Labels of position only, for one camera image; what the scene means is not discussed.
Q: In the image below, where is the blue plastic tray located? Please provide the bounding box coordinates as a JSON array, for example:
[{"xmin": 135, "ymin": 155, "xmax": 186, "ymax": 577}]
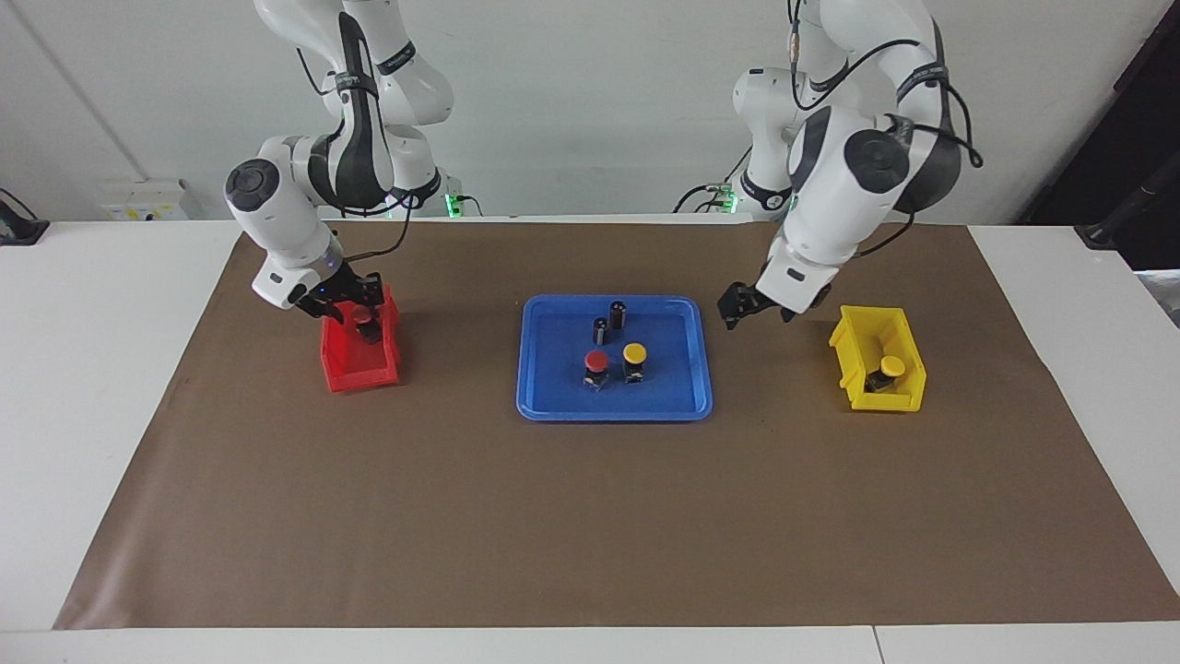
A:
[{"xmin": 515, "ymin": 294, "xmax": 714, "ymax": 423}]

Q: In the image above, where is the red plastic bin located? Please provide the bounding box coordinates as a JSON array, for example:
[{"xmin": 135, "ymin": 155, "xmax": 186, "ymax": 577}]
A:
[{"xmin": 320, "ymin": 284, "xmax": 402, "ymax": 395}]

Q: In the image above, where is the yellow plastic bin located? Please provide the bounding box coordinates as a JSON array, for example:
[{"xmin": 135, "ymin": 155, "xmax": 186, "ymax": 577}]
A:
[{"xmin": 828, "ymin": 304, "xmax": 927, "ymax": 413}]

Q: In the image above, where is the brown paper mat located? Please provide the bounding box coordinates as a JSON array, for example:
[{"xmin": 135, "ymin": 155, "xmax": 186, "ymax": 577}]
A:
[{"xmin": 53, "ymin": 219, "xmax": 1180, "ymax": 631}]

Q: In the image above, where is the small black device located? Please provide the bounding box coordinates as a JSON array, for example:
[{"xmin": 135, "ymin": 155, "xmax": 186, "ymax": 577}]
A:
[{"xmin": 0, "ymin": 189, "xmax": 50, "ymax": 246}]

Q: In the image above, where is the black stand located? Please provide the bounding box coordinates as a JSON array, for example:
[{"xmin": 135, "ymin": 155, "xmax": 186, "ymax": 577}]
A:
[{"xmin": 1074, "ymin": 175, "xmax": 1180, "ymax": 250}]

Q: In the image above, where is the dark panel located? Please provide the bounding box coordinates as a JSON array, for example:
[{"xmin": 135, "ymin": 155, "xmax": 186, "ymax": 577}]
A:
[{"xmin": 1019, "ymin": 0, "xmax": 1180, "ymax": 270}]

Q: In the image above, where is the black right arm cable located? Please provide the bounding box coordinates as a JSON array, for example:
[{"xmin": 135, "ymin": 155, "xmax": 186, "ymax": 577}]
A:
[{"xmin": 295, "ymin": 46, "xmax": 416, "ymax": 262}]

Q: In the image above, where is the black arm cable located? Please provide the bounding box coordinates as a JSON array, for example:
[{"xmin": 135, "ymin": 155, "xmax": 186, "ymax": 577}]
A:
[
  {"xmin": 785, "ymin": 0, "xmax": 984, "ymax": 259},
  {"xmin": 295, "ymin": 46, "xmax": 416, "ymax": 262}
]

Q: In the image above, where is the black left base cable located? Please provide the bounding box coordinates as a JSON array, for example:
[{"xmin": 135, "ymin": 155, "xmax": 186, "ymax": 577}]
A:
[{"xmin": 673, "ymin": 138, "xmax": 752, "ymax": 215}]

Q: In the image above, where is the white wall socket box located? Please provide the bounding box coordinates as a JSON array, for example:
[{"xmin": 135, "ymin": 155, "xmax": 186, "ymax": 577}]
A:
[{"xmin": 100, "ymin": 178, "xmax": 190, "ymax": 222}]

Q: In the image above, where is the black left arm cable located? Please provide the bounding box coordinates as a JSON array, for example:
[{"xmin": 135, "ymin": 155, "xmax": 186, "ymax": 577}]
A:
[{"xmin": 785, "ymin": 0, "xmax": 984, "ymax": 259}]

